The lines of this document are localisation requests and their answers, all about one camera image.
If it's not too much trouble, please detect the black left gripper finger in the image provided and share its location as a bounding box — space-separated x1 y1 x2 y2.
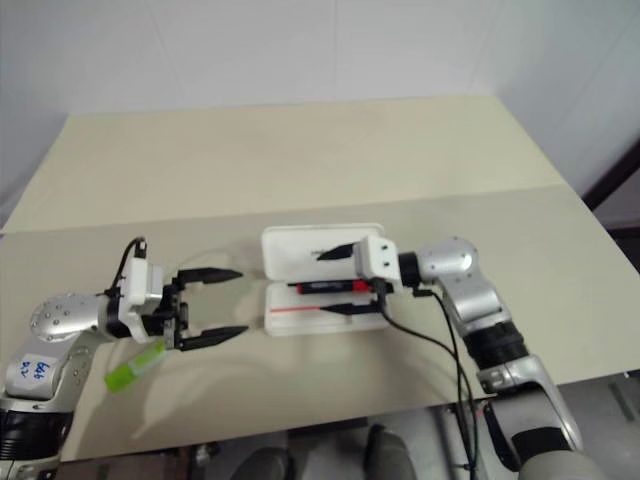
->
176 325 250 353
174 267 245 289

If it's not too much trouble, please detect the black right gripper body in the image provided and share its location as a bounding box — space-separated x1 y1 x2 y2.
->
367 279 391 315

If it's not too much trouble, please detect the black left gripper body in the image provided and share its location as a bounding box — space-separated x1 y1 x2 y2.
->
144 277 191 353

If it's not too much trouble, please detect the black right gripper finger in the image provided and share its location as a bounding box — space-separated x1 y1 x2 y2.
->
321 301 378 318
315 242 362 263

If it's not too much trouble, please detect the red marker with black barrel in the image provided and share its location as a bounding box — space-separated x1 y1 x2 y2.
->
286 280 374 296

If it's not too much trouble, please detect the white plastic pencil case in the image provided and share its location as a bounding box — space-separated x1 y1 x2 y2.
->
260 222 390 338

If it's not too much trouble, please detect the green marker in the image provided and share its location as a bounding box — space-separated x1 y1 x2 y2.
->
103 341 167 395

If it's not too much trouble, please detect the white sticker with blue writing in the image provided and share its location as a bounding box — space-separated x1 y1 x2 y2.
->
6 349 55 397

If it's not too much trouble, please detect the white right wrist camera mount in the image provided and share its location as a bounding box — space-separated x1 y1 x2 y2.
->
357 234 404 295

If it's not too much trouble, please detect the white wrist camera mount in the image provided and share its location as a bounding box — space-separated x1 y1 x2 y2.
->
357 234 404 295
121 256 167 344

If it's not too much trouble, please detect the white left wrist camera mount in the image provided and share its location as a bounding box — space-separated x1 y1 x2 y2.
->
121 256 167 344

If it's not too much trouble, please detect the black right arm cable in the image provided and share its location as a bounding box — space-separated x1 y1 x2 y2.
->
412 288 464 419
378 292 480 469

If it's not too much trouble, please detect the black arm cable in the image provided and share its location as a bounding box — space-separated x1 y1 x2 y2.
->
412 288 464 419
378 292 480 469
103 236 148 297

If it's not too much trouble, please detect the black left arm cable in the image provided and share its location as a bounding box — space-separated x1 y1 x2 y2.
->
103 236 148 297

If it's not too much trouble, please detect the dark furniture frame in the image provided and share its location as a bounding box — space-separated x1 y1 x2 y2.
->
583 163 640 237

